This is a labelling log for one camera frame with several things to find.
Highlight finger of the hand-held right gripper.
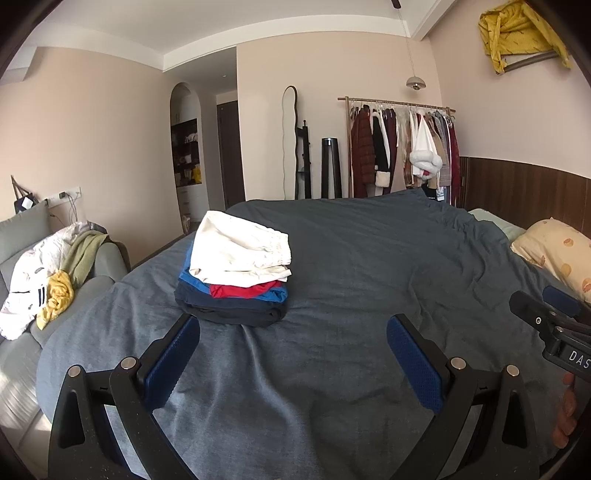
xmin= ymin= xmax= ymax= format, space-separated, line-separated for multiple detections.
xmin=509 ymin=291 xmax=561 ymax=343
xmin=542 ymin=286 xmax=585 ymax=320

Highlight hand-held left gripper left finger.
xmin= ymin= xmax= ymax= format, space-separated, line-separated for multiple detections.
xmin=47 ymin=313 xmax=201 ymax=480

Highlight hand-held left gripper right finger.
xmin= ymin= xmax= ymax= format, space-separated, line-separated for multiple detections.
xmin=386 ymin=314 xmax=541 ymax=480

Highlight beige pants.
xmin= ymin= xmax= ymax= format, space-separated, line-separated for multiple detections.
xmin=188 ymin=210 xmax=293 ymax=284

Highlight person's right hand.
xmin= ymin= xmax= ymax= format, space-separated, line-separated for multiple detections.
xmin=551 ymin=371 xmax=579 ymax=449

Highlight cream floral pillow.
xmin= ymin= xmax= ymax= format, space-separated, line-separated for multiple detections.
xmin=510 ymin=218 xmax=591 ymax=303

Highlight folded navy garment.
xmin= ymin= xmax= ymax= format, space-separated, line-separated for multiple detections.
xmin=174 ymin=281 xmax=287 ymax=328

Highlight folded blue garment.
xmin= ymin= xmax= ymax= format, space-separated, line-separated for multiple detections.
xmin=178 ymin=263 xmax=289 ymax=303

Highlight pale green bed sheet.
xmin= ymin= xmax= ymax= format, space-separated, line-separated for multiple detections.
xmin=466 ymin=208 xmax=529 ymax=243

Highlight folded red garment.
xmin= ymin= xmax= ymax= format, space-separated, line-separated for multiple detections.
xmin=209 ymin=279 xmax=282 ymax=300

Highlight grey-blue bed blanket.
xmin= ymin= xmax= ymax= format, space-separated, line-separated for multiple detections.
xmin=36 ymin=187 xmax=591 ymax=480

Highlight crumpled yellow cloth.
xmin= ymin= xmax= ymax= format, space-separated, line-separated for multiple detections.
xmin=36 ymin=271 xmax=75 ymax=330

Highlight olive green cloth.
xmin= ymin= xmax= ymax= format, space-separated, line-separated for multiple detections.
xmin=60 ymin=230 xmax=112 ymax=287

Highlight pile of clothes on sofa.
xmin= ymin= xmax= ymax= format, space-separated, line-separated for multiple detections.
xmin=0 ymin=222 xmax=93 ymax=341

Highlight white furry hat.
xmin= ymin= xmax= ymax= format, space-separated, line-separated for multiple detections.
xmin=409 ymin=148 xmax=443 ymax=178

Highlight grey sofa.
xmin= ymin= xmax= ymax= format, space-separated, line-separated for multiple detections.
xmin=0 ymin=200 xmax=132 ymax=398

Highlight black tower appliance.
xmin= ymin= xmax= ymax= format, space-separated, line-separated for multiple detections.
xmin=321 ymin=137 xmax=343 ymax=199

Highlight arched niche shelf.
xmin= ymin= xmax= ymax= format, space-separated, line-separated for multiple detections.
xmin=170 ymin=82 xmax=206 ymax=222

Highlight dark brown door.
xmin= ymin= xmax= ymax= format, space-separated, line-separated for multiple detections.
xmin=217 ymin=102 xmax=246 ymax=209

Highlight dark bag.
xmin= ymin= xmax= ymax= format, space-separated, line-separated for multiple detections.
xmin=11 ymin=175 xmax=38 ymax=215

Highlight black coat stand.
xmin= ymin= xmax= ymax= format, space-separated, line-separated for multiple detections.
xmin=295 ymin=119 xmax=312 ymax=199

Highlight grey pendant lamp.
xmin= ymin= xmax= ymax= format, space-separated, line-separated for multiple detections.
xmin=397 ymin=4 xmax=426 ymax=92

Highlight wavy standing mirror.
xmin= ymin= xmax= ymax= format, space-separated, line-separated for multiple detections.
xmin=281 ymin=85 xmax=300 ymax=200

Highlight wooden clothes rack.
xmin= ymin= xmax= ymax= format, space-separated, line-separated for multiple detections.
xmin=338 ymin=96 xmax=455 ymax=199

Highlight yellow printed hanging cloth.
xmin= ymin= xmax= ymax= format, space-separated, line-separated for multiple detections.
xmin=478 ymin=0 xmax=573 ymax=75

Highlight wall socket panel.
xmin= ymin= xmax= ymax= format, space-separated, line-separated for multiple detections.
xmin=45 ymin=186 xmax=82 ymax=206

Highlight wooden wall bar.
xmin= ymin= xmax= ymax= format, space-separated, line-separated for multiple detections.
xmin=501 ymin=51 xmax=561 ymax=73

